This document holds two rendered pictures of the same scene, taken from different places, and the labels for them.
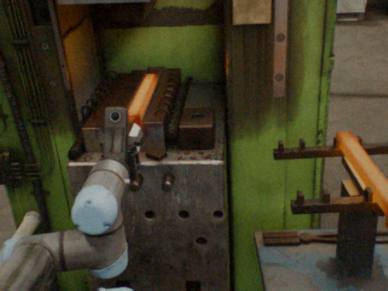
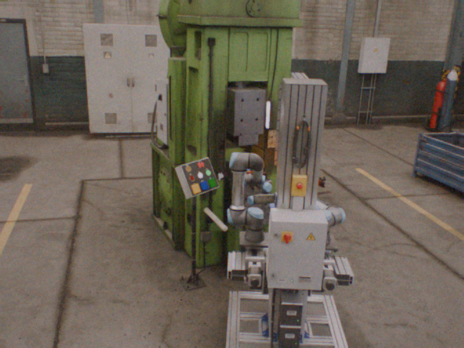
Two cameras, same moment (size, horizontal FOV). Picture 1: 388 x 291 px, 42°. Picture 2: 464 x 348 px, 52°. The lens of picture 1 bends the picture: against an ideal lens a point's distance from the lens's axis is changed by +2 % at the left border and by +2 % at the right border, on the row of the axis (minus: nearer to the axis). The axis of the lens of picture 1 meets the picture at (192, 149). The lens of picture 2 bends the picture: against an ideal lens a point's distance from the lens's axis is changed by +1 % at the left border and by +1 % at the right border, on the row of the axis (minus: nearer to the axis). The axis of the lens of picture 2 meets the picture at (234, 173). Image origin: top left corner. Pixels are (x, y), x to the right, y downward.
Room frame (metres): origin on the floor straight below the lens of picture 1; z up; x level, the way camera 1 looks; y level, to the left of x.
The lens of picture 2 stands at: (-2.42, 2.47, 2.43)
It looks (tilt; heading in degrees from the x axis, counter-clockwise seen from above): 19 degrees down; 328
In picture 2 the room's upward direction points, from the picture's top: 2 degrees clockwise
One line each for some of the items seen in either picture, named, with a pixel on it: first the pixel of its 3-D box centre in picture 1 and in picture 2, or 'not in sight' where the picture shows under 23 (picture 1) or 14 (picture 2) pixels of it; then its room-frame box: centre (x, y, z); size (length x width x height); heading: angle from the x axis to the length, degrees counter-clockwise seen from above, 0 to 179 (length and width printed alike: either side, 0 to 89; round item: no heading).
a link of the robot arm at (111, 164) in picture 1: (110, 179); not in sight; (0.84, 0.17, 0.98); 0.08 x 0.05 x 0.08; 84
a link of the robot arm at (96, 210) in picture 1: (99, 203); (266, 186); (0.77, 0.18, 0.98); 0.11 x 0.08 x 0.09; 174
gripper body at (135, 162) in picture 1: (118, 163); not in sight; (0.92, 0.16, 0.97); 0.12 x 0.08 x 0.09; 174
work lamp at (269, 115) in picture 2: not in sight; (273, 80); (1.18, -0.13, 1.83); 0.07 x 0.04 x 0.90; 84
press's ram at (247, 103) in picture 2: not in sight; (244, 108); (1.30, 0.10, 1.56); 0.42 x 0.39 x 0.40; 174
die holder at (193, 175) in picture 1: (166, 183); (241, 195); (1.31, 0.09, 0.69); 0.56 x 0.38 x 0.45; 174
